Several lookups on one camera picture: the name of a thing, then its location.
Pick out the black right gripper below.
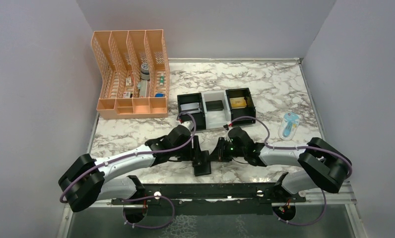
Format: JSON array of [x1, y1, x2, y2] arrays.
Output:
[[207, 136, 246, 162]]

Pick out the black leather card holder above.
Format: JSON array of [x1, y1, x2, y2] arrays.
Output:
[[193, 150, 211, 177]]

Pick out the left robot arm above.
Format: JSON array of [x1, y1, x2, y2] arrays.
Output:
[[58, 121, 196, 212]]

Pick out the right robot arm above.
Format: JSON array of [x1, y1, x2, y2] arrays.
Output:
[[211, 127, 352, 202]]

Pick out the black left card bin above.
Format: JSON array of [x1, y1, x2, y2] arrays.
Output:
[[177, 93, 206, 131]]

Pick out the silver card in left bin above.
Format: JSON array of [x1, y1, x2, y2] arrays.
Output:
[[180, 102, 201, 114]]

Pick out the white middle card bin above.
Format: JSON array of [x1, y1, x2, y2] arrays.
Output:
[[202, 90, 231, 129]]

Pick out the gold credit card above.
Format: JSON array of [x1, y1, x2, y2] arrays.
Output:
[[230, 97, 247, 109]]

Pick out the black card in white bin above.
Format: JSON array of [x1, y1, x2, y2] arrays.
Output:
[[205, 100, 224, 112]]

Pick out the blue nail clipper package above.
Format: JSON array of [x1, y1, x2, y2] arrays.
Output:
[[278, 112, 300, 141]]

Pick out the green white small tube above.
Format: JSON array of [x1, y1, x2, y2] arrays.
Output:
[[159, 74, 165, 86]]

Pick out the grey flat box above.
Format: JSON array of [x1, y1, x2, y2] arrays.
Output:
[[138, 80, 150, 98]]

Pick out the red white small box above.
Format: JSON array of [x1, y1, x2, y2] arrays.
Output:
[[122, 91, 132, 98]]

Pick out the peach plastic file organizer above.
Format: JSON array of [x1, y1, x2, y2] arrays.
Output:
[[91, 29, 170, 119]]

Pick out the black mounting rail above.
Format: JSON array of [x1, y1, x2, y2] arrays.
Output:
[[111, 182, 306, 216]]

